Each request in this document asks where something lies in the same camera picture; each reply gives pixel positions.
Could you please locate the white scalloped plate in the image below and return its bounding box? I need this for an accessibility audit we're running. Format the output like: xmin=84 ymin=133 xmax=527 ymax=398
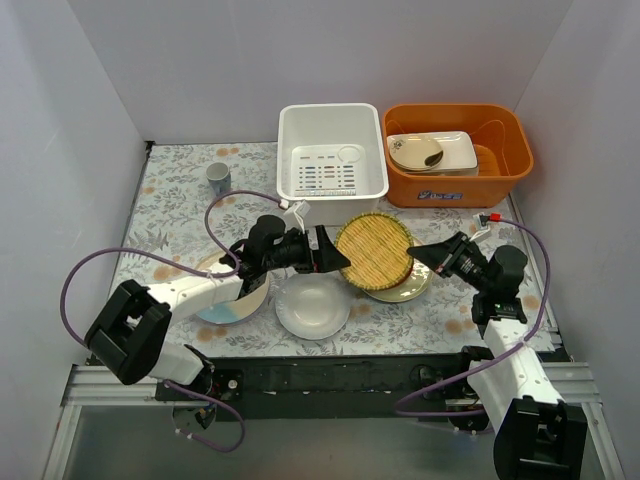
xmin=275 ymin=274 xmax=351 ymax=341

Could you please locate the red lacquer plate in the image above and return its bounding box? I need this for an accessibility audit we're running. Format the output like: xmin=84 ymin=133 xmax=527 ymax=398
xmin=382 ymin=259 xmax=415 ymax=290

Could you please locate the white perforated drain tray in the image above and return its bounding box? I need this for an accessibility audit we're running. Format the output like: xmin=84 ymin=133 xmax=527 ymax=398
xmin=287 ymin=144 xmax=369 ymax=197

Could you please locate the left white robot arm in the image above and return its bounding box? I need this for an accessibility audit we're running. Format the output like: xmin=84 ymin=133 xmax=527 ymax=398
xmin=84 ymin=215 xmax=351 ymax=400

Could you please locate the round woven bamboo mat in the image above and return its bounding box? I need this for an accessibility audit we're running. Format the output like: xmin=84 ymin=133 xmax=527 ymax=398
xmin=335 ymin=212 xmax=414 ymax=291

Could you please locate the grey ceramic cup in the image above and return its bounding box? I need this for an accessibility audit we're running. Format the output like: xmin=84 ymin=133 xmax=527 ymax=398
xmin=205 ymin=162 xmax=231 ymax=197

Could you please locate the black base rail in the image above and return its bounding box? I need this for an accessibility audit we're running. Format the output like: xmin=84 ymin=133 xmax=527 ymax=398
xmin=154 ymin=352 xmax=521 ymax=421

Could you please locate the cream plate under stack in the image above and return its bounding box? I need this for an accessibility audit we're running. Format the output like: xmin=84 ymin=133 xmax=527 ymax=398
xmin=364 ymin=260 xmax=433 ymax=303

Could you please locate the orange plastic bin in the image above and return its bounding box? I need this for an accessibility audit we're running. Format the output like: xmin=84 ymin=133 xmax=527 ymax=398
xmin=382 ymin=103 xmax=534 ymax=208

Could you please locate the white plastic bin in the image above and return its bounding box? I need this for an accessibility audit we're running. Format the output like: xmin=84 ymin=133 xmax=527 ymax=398
xmin=276 ymin=103 xmax=389 ymax=227

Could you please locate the floral table mat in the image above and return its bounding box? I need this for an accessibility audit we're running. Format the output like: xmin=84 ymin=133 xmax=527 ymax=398
xmin=95 ymin=140 xmax=517 ymax=359

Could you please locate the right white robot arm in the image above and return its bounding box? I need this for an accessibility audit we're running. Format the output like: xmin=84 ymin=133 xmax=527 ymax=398
xmin=407 ymin=232 xmax=587 ymax=479

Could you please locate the beige and blue plate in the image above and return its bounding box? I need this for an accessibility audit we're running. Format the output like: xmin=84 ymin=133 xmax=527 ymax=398
xmin=196 ymin=276 xmax=270 ymax=326

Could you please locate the cream plate with flower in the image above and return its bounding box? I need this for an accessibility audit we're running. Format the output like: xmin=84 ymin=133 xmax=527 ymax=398
xmin=387 ymin=134 xmax=444 ymax=172

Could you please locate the white rectangular dish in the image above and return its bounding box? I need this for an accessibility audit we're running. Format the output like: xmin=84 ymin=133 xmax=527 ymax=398
xmin=395 ymin=131 xmax=479 ymax=176

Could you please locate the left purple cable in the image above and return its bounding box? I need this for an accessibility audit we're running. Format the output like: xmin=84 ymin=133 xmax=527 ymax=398
xmin=59 ymin=189 xmax=291 ymax=454

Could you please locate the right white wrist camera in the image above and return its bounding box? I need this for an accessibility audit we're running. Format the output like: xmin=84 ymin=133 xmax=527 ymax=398
xmin=470 ymin=213 xmax=492 ymax=243

